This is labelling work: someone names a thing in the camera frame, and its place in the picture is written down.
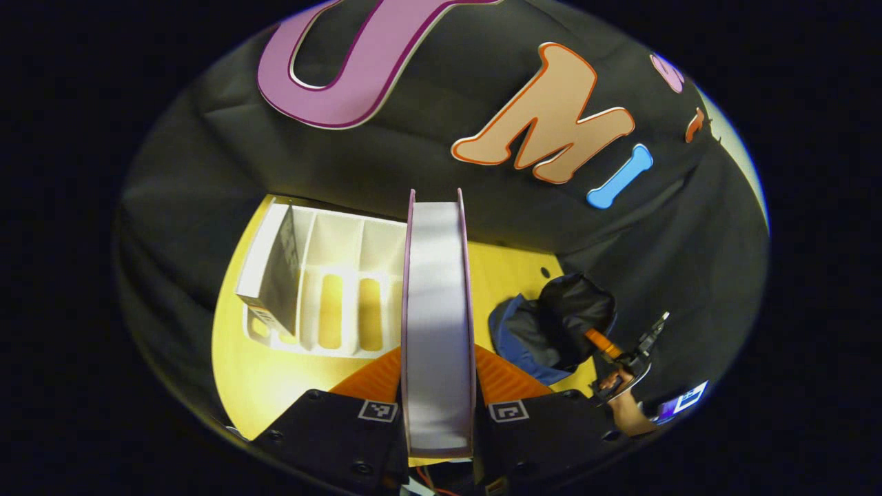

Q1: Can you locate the black backdrop cloth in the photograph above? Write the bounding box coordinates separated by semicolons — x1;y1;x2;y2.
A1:
114;0;769;442

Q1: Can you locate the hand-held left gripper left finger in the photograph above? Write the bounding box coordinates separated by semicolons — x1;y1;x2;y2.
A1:
252;344;411;496

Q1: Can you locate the small printed square card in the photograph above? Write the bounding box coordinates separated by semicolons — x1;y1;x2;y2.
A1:
655;380;710;424

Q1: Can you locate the white bookshelf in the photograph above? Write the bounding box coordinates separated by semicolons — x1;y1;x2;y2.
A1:
241;200;409;359

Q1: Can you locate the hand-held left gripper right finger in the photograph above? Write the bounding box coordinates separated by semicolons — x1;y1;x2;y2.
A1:
472;344;642;495

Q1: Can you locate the blue schoolbag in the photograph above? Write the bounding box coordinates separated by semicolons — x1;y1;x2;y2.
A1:
488;273;617;386

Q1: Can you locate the dark cover book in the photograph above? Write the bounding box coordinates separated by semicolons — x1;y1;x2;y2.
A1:
236;202;302;336

